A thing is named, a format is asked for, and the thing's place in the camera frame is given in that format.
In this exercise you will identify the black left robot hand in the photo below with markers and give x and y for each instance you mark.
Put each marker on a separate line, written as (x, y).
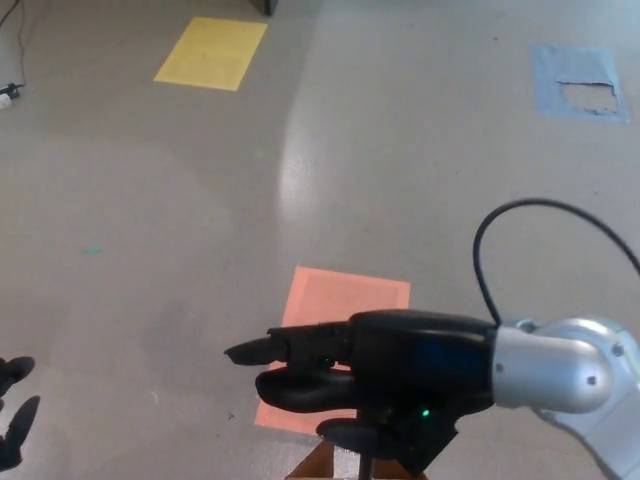
(17, 425)

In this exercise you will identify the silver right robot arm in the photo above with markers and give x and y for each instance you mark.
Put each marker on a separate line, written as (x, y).
(560, 370)

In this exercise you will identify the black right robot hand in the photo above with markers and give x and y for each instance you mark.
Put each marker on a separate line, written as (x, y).
(425, 360)

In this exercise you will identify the dark furniture base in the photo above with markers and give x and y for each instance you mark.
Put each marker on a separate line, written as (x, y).
(260, 6)

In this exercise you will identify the white power strip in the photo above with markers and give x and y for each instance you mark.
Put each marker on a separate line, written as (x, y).
(4, 101)

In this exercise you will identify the brown cardboard box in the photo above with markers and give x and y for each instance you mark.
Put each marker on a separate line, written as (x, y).
(315, 462)

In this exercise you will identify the black power plug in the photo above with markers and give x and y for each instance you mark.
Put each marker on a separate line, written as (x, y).
(11, 89)

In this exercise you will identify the torn blue floor sheet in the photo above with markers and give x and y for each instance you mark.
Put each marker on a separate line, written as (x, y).
(545, 80)

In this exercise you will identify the yellow floor sheet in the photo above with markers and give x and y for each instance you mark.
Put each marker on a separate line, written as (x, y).
(212, 52)

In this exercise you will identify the orange floor sheet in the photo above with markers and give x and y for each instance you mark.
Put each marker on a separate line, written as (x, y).
(345, 300)

